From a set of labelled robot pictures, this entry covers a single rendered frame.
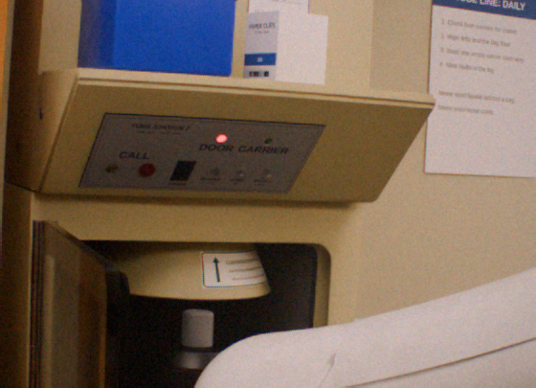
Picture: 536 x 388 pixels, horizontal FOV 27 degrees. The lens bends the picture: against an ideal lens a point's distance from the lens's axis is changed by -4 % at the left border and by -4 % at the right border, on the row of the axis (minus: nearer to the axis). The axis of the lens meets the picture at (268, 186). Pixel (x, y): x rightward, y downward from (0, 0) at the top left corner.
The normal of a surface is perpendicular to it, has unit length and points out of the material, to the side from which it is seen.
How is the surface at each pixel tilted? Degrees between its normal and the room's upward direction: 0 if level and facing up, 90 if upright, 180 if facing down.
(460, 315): 50
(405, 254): 90
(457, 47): 90
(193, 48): 90
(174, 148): 135
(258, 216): 90
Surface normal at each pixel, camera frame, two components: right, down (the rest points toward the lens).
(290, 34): 0.55, 0.07
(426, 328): -0.64, -0.67
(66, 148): 0.27, 0.75
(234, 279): 0.64, -0.32
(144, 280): -0.32, -0.37
